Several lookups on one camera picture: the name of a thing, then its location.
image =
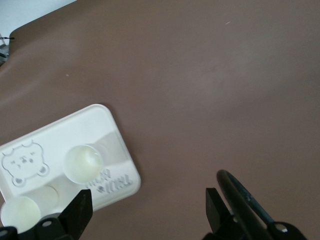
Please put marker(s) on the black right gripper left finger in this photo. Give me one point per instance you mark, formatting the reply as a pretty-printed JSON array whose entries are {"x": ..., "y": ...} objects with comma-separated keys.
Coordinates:
[{"x": 80, "y": 215}]

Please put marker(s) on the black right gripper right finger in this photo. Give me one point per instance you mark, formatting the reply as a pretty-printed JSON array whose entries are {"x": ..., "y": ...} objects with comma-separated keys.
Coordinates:
[{"x": 215, "y": 207}]

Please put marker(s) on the white IKEA cup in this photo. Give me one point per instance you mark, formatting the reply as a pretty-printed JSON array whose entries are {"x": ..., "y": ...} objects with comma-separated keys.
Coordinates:
[
  {"x": 20, "y": 212},
  {"x": 82, "y": 163}
]

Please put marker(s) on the cream tray with bear print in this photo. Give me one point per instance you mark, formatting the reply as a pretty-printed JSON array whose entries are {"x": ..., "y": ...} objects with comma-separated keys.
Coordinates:
[{"x": 62, "y": 130}]

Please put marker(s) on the metal table edge bracket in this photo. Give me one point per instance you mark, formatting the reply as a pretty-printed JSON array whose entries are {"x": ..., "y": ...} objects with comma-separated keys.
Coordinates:
[{"x": 2, "y": 53}]

